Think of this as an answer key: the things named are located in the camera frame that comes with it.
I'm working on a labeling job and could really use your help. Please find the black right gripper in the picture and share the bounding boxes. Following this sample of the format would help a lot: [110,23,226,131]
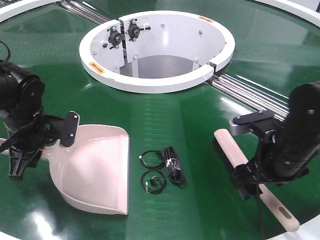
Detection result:
[229,110,309,201]

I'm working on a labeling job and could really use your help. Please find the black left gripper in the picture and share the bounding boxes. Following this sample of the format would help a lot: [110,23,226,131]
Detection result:
[4,106,80,181]

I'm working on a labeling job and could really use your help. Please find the pink hand brush black bristles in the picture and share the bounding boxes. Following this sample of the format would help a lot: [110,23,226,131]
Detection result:
[213,128,300,232]

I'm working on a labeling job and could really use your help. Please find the pink plastic dustpan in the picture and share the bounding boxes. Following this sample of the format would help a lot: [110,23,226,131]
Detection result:
[0,124,131,216]

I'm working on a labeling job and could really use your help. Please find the black cable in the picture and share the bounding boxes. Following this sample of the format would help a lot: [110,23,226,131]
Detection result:
[163,146,185,185]

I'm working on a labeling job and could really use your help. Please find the thin black wire loop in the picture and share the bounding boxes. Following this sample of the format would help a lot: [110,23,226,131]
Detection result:
[138,149,165,168]

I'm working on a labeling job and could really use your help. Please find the black wire loop with connector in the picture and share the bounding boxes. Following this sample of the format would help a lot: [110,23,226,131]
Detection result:
[140,169,167,194]

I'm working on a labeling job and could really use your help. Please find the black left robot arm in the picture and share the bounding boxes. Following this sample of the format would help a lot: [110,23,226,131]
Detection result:
[0,61,80,181]

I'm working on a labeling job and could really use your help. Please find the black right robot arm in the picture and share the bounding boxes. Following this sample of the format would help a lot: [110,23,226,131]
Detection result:
[231,81,320,200]

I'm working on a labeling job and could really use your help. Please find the green conveyor belt surface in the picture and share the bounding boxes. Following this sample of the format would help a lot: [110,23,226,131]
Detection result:
[0,0,320,240]

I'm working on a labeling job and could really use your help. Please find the chrome rollers right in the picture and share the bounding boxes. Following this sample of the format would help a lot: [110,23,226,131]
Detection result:
[204,73,320,145]

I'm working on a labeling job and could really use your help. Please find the chrome rollers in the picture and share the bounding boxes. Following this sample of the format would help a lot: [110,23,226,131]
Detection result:
[204,73,320,145]
[57,0,111,25]

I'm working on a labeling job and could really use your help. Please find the white outer rim top left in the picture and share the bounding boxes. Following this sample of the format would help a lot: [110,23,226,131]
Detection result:
[0,0,59,23]

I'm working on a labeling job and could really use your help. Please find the white rim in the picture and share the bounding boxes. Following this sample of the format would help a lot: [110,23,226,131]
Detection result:
[257,0,320,27]
[0,0,59,23]

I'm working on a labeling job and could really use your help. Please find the chrome rollers top left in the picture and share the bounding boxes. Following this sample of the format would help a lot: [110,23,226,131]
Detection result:
[57,0,111,25]

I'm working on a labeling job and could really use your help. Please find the white outer rim top right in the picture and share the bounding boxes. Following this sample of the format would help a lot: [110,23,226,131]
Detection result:
[257,0,320,27]

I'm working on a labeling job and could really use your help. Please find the left black bearing mount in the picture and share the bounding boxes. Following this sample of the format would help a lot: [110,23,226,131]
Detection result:
[108,25,122,49]

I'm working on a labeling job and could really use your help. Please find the black bearing mount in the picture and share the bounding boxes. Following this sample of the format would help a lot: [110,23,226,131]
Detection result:
[108,25,122,49]
[127,19,151,42]

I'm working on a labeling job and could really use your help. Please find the white central conveyor ring housing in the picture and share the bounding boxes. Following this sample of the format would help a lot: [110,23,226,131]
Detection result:
[79,10,236,94]

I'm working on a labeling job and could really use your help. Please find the right black bearing mount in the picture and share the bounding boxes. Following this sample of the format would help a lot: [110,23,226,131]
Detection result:
[127,19,151,42]

